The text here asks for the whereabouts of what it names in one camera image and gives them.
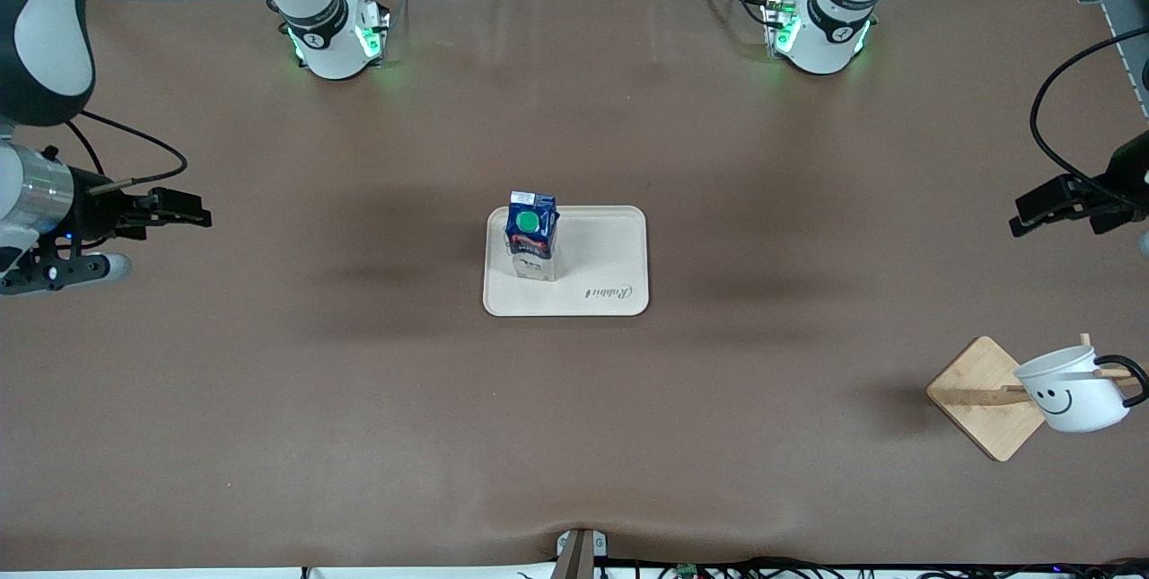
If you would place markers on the cream rabbit print tray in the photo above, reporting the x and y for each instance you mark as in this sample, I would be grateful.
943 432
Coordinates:
601 247

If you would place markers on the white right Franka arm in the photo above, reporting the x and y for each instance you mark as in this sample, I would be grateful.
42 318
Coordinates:
45 40

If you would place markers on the brown table cover mat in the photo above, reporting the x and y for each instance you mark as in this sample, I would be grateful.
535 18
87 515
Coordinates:
269 381

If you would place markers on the metal table edge bracket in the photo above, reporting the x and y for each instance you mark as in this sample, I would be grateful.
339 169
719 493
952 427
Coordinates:
579 557

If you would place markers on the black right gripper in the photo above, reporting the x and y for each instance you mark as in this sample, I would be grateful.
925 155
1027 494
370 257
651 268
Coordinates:
92 213

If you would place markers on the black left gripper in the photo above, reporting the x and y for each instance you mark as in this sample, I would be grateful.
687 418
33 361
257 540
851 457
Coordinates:
1124 175

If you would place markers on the blue white milk carton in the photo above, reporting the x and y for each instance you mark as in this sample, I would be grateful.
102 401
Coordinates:
531 233

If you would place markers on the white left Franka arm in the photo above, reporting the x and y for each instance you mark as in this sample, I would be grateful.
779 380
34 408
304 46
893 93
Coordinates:
830 22

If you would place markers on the wooden mug rack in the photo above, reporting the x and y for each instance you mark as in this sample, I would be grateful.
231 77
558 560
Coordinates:
978 390

